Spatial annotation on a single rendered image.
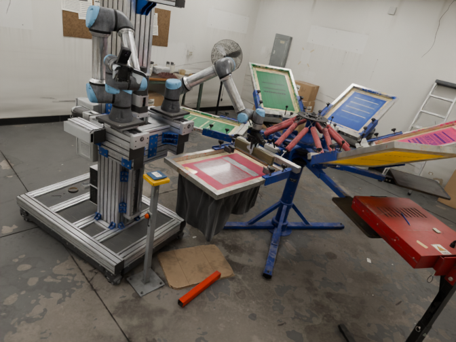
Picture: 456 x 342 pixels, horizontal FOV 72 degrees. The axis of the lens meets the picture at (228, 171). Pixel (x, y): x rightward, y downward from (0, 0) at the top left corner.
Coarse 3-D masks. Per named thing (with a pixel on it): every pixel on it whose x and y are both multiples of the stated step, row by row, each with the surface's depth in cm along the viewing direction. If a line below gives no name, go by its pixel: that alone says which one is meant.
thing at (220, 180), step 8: (232, 168) 244; (240, 168) 247; (248, 168) 250; (256, 168) 253; (200, 176) 221; (208, 176) 224; (216, 176) 226; (224, 176) 228; (232, 176) 231; (240, 176) 234; (248, 176) 236; (256, 176) 239; (208, 184) 214; (216, 184) 216; (224, 184) 218; (232, 184) 220
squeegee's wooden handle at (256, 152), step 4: (236, 140) 264; (240, 140) 261; (236, 144) 265; (240, 144) 261; (244, 144) 258; (248, 144) 256; (240, 148) 262; (244, 148) 259; (256, 148) 251; (248, 152) 257; (252, 152) 254; (256, 152) 251; (260, 152) 248; (264, 152) 246; (256, 156) 251; (260, 156) 249; (264, 156) 246; (268, 156) 243; (272, 156) 242; (264, 160) 247; (268, 160) 244; (272, 160) 242; (268, 164) 245; (272, 164) 244
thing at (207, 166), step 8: (208, 160) 249; (216, 160) 252; (224, 160) 255; (240, 160) 261; (248, 160) 265; (192, 168) 231; (200, 168) 233; (208, 168) 236; (216, 168) 238; (224, 168) 241
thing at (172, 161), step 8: (200, 152) 252; (208, 152) 256; (216, 152) 263; (224, 152) 270; (168, 160) 227; (176, 160) 235; (176, 168) 222; (184, 168) 220; (280, 168) 253; (184, 176) 217; (192, 176) 212; (200, 184) 206; (240, 184) 215; (248, 184) 217; (256, 184) 224; (208, 192) 202; (216, 192) 199; (224, 192) 201; (232, 192) 206
